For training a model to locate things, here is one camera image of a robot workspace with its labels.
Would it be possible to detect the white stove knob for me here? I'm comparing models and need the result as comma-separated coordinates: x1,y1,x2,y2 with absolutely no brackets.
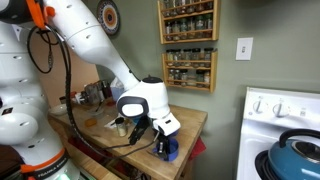
252,98,266,115
272,101,290,118

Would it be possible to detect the white bowl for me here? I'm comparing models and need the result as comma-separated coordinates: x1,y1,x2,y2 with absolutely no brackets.
49,103,69,117

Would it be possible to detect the white light switch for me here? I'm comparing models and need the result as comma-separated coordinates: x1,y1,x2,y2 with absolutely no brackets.
235,36,254,62

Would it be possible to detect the small glass spice jar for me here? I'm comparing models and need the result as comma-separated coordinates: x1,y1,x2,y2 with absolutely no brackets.
114,117,128,138

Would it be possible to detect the tall wooden spice rack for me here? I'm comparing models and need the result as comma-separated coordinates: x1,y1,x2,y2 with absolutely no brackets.
157,0,221,45

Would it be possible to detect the decorative wall plate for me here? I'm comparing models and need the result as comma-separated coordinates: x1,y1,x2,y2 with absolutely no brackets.
96,0,121,36

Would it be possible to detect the white spice container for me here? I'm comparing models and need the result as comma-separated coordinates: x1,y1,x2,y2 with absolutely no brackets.
74,92,84,105

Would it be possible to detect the dark glass bottle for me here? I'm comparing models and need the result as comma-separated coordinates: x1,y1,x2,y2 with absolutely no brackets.
101,79,113,99

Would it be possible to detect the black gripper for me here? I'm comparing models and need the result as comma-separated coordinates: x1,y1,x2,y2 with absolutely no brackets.
155,132,172,158

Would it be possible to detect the red cloth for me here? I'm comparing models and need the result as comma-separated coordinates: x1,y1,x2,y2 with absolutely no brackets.
188,136,208,161

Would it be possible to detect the glass metal french press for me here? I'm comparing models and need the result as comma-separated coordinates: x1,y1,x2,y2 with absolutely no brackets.
84,83,103,105

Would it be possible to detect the short wooden spice rack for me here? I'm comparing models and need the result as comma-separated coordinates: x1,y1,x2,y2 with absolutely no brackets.
161,49,219,94

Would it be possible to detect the blue kettle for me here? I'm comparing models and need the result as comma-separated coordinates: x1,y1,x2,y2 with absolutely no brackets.
267,128,320,180

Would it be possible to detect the white stove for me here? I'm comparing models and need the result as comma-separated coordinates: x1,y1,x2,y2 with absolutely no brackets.
236,87,320,180

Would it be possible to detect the dark blue measuring cup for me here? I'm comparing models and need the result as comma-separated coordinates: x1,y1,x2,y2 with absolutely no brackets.
152,137,180,163

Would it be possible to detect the white plastic bag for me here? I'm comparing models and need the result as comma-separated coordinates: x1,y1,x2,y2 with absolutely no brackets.
109,77,123,90

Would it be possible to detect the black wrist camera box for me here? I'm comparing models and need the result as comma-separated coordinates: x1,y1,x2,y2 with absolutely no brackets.
128,114,152,146

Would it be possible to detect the clear glass bowl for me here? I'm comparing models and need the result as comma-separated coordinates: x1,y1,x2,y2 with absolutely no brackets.
85,104,106,117

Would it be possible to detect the orange cable clamp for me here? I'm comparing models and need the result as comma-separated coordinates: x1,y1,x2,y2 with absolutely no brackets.
25,0,56,29

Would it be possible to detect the black stove burner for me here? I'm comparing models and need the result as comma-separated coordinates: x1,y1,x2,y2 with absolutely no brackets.
254,149,272,174

